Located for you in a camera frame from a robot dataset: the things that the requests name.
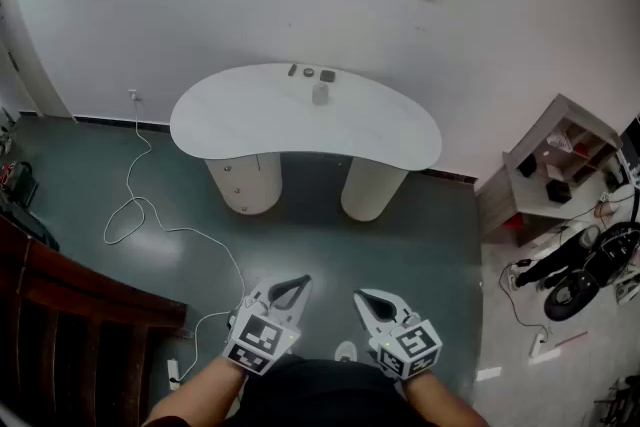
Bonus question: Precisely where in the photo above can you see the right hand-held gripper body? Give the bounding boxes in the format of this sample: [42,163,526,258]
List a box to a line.
[367,308,444,382]

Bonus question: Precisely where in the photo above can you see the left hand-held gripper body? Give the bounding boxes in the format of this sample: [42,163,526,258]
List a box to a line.
[221,278,307,376]

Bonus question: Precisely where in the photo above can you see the person's left forearm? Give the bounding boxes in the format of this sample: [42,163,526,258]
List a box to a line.
[143,353,250,427]

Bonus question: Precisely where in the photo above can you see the person's right forearm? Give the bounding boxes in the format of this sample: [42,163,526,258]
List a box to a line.
[399,367,490,427]

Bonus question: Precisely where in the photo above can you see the white kidney-shaped table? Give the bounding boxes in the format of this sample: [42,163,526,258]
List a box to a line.
[168,62,443,223]

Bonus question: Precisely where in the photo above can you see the person's white shoe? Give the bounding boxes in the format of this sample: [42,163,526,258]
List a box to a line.
[333,339,358,363]

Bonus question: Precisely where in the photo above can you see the person's black clothing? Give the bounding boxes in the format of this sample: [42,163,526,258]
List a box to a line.
[159,356,444,427]

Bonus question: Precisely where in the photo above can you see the white floor power strip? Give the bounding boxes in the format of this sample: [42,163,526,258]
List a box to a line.
[529,331,550,360]

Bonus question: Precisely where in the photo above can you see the black round stool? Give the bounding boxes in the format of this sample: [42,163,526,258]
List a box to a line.
[542,268,602,323]

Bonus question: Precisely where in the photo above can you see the grey wooden shelf unit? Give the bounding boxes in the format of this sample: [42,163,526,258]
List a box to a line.
[473,93,625,249]

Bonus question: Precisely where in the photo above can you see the dark wooden furniture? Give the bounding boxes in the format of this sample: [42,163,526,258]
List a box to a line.
[0,213,189,427]

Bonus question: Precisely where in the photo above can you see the white power cable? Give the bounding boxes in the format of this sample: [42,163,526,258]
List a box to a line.
[102,98,247,382]

